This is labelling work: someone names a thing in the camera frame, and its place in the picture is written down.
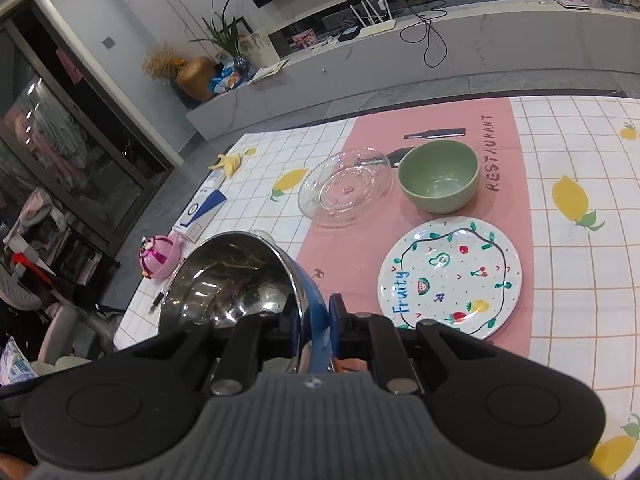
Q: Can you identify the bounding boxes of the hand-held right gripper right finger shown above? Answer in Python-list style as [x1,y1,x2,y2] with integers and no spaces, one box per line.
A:
[327,294,501,395]

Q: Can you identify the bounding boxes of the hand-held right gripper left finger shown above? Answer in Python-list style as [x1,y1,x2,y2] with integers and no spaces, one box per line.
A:
[135,294,303,396]

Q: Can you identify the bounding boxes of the steel bowl with blue outside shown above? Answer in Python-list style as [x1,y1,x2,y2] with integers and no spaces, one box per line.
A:
[157,231,335,376]

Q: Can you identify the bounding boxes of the white fruit-print plate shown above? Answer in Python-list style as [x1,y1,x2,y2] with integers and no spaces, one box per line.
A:
[377,216,522,341]

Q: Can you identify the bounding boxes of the clear glass plate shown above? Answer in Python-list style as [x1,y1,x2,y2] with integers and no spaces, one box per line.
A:
[297,147,394,224]

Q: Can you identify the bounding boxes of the green ceramic bowl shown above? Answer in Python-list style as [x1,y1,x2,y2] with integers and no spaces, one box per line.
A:
[397,140,481,215]

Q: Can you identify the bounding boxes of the blue and white box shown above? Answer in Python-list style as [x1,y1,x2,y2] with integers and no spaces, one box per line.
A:
[172,170,227,242]

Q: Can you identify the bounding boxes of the pink round toy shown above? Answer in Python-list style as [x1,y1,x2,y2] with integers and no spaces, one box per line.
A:
[138,235,182,279]

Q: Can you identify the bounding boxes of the yellow banana peel toy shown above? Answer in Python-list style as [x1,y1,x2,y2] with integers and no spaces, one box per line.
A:
[208,148,257,177]

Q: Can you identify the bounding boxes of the grey chair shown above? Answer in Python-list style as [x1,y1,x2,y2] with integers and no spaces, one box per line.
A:
[0,260,118,366]

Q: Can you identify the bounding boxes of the pink and lemon-print tablecloth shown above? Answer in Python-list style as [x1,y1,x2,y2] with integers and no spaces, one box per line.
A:
[114,96,640,480]

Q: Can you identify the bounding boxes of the open booklet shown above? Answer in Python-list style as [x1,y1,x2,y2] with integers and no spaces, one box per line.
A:
[250,59,291,84]

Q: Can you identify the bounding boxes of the blue snack packet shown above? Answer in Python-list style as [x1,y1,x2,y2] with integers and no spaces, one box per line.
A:
[209,55,251,94]

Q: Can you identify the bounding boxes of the grey television stand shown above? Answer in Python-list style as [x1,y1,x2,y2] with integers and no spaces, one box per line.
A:
[186,0,640,142]

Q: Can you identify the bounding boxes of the gold vase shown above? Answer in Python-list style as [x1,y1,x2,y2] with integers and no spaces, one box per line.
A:
[177,56,217,102]

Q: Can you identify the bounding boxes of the blue plastic bag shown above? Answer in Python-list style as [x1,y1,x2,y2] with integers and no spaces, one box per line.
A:
[0,337,39,386]

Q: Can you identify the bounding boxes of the green plant in white pot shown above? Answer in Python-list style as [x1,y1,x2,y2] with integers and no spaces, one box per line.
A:
[190,0,279,68]

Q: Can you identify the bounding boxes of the dried yellow flowers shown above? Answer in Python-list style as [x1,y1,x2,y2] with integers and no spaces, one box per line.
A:
[142,45,187,81]

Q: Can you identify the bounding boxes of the glass sliding door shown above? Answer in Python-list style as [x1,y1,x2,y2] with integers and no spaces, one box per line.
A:
[0,10,182,257]

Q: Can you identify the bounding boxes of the white router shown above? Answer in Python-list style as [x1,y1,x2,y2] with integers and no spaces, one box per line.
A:
[349,0,397,37]

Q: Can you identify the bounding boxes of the black cable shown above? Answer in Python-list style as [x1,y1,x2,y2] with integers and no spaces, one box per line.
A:
[399,2,449,68]

